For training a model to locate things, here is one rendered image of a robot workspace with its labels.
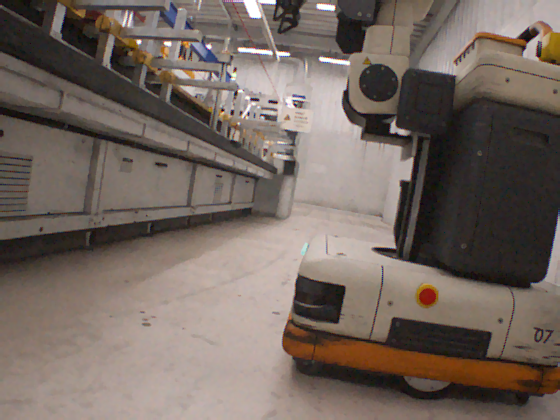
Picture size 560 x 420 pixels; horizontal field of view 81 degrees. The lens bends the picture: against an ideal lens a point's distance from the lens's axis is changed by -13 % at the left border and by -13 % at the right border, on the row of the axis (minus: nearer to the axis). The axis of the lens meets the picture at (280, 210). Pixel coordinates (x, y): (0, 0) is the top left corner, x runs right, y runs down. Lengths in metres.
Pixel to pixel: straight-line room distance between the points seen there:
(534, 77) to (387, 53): 0.37
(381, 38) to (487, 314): 0.73
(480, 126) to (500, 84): 0.11
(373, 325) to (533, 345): 0.37
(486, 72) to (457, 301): 0.51
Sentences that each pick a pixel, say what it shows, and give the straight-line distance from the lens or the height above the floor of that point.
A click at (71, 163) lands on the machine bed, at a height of 0.37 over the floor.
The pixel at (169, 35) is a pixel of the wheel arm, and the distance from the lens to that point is 1.28.
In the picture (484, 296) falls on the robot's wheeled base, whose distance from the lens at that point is 0.87.
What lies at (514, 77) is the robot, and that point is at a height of 0.75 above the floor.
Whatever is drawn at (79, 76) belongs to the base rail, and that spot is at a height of 0.63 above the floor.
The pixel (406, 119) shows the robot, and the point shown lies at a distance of 0.91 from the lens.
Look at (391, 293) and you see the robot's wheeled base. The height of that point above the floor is 0.23.
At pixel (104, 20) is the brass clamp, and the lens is 1.33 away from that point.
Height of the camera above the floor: 0.40
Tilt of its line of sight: 3 degrees down
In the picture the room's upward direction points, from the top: 10 degrees clockwise
